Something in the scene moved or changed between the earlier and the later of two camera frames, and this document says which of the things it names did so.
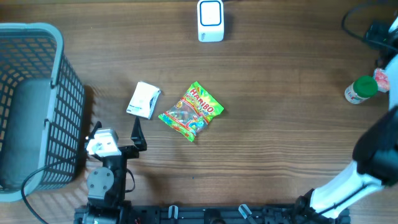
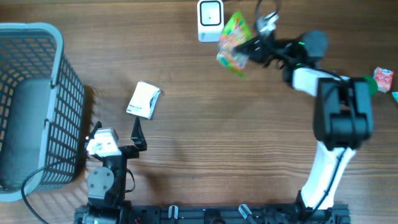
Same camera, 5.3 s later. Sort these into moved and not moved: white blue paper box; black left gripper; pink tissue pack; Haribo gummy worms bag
Moved: Haribo gummy worms bag
Not moved: black left gripper; white blue paper box; pink tissue pack
